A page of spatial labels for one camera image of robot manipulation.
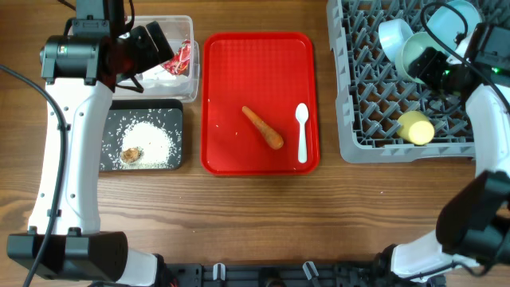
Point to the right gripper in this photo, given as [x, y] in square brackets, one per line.
[424, 65]

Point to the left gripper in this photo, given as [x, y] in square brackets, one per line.
[151, 57]

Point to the green bowl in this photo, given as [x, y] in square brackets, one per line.
[412, 49]

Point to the white napkin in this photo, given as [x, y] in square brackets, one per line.
[157, 73]

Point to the red snack wrapper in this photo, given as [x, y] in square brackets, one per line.
[180, 63]

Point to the light blue plate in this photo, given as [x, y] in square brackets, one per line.
[446, 25]

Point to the light blue bowl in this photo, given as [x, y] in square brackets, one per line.
[392, 36]

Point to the yellow cup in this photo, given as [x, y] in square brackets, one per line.
[416, 128]

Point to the white rice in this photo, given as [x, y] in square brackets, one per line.
[155, 143]

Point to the brown food scrap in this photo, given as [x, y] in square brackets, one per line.
[131, 155]

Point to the white plastic spoon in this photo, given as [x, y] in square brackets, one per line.
[302, 116]

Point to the orange carrot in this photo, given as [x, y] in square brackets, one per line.
[271, 137]

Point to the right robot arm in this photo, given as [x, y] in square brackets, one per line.
[469, 230]

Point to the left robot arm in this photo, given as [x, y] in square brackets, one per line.
[82, 68]

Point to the black waste tray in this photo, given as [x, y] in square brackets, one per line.
[175, 119]

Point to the grey dishwasher rack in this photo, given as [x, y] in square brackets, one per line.
[371, 96]

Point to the clear plastic bin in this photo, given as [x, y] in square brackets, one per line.
[177, 29]

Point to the red serving tray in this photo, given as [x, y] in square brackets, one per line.
[270, 73]

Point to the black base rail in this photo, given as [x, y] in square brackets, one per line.
[308, 274]

